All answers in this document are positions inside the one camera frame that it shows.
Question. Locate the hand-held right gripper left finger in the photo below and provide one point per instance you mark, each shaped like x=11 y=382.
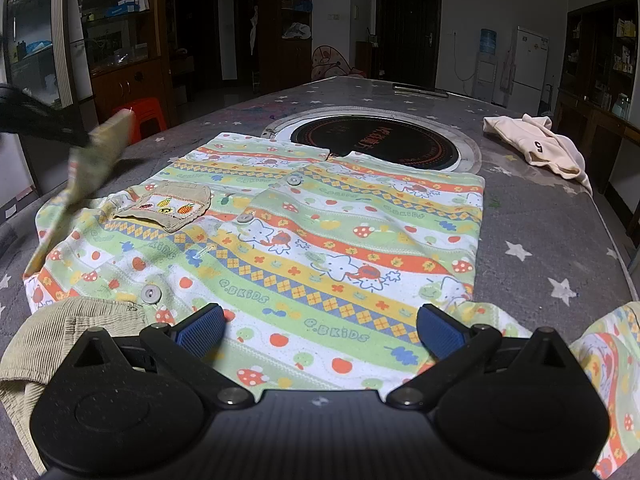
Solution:
x=202 y=331

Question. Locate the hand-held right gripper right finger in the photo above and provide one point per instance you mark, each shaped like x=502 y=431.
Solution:
x=440 y=332

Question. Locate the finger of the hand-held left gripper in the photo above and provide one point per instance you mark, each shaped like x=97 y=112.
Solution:
x=45 y=117

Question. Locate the colourful printed child's shirt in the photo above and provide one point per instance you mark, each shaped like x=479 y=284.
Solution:
x=325 y=240

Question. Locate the glass-door display cabinet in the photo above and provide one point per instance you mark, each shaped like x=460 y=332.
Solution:
x=35 y=60

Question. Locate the red plastic stool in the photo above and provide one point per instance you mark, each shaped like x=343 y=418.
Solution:
x=145 y=115

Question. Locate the dark wooden shelf cabinet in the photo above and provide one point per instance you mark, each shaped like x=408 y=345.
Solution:
x=125 y=50

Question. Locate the grey star-print tablecloth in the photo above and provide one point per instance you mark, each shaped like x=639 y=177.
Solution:
x=540 y=230

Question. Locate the round built-in induction cooker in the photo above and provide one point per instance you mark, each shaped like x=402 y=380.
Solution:
x=380 y=140

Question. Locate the cream garment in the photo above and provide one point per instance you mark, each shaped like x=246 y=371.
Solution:
x=542 y=147

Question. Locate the dark flat object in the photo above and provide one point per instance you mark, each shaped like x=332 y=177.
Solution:
x=420 y=89

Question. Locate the tall dark wooden bookcase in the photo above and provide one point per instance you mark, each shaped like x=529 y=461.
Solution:
x=285 y=60

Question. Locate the white water dispenser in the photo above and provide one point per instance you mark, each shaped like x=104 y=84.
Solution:
x=484 y=77

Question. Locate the white bag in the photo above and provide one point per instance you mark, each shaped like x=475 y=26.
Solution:
x=297 y=31

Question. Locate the white refrigerator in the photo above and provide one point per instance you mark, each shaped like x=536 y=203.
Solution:
x=529 y=67

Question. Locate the pink spotted decoration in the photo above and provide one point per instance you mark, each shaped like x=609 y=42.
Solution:
x=330 y=62

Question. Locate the dark wooden sideboard with shelves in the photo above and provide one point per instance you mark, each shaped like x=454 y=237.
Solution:
x=600 y=90

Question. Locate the blue water bottle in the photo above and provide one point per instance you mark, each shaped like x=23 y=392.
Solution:
x=488 y=42

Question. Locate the dark wooden door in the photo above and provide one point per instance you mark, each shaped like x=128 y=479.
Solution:
x=407 y=35

